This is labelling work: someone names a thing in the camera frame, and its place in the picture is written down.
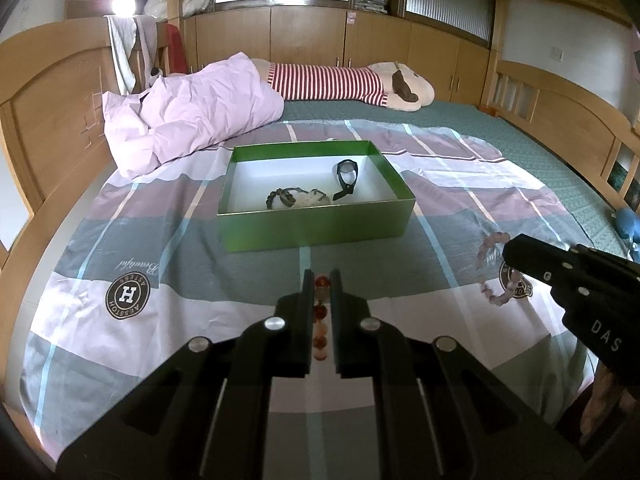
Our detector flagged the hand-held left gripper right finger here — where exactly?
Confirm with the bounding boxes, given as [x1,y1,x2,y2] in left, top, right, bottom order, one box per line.
[330,269,586,480]

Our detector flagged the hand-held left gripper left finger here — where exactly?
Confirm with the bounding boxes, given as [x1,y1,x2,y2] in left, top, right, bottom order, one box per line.
[55,269,315,480]

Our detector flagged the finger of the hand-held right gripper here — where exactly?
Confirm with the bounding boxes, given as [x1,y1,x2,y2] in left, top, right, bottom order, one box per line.
[501,234,576,286]

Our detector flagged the red bead bracelet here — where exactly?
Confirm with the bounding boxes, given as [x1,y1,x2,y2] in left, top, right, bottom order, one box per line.
[311,271,333,363]

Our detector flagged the pink bead bracelet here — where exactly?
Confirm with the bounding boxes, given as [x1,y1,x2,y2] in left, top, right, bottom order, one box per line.
[475,231,531,307]

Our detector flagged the green cardboard box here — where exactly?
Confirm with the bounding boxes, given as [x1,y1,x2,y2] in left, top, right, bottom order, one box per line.
[216,140,416,253]

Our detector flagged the pale green bead bracelet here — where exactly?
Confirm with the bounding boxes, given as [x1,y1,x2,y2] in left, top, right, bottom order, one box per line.
[295,187,332,208]

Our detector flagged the black wrist watch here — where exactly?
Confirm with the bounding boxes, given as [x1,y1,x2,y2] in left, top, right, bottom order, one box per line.
[332,159,360,202]

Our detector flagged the person's right hand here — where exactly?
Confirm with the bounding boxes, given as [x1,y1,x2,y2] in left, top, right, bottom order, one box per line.
[580,357,626,448]

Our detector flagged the blue plush toy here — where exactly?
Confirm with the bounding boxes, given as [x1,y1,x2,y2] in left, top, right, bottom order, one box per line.
[614,207,640,261]

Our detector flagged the green mattress cover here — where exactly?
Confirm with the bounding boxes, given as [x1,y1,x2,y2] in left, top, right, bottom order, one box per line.
[280,99,631,261]

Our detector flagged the wooden footboard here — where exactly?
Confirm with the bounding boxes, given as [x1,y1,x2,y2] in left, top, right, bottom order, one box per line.
[482,60,640,211]

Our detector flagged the printed checked bed sheet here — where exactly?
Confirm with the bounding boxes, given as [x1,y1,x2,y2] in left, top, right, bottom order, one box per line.
[20,119,593,453]

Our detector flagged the pink duvet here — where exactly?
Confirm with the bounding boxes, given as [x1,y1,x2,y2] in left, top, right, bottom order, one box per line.
[102,51,286,180]

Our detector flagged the striped plush toy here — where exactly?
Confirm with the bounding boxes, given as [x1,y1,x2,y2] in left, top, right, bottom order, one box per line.
[250,57,436,112]

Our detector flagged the red cloth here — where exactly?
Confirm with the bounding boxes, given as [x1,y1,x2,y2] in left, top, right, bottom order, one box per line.
[166,24,188,75]

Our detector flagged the wooden headboard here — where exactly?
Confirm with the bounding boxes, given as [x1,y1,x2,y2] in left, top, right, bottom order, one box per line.
[0,16,168,271]

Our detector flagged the hanging grey clothes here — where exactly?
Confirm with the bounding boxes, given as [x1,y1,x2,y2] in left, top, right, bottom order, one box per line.
[104,14,158,95]

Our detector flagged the dark bead bracelet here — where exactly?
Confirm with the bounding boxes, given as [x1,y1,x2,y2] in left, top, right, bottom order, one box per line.
[264,187,298,211]

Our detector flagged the wooden wall cabinets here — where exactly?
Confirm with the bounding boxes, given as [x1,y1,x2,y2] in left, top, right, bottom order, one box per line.
[182,4,496,106]

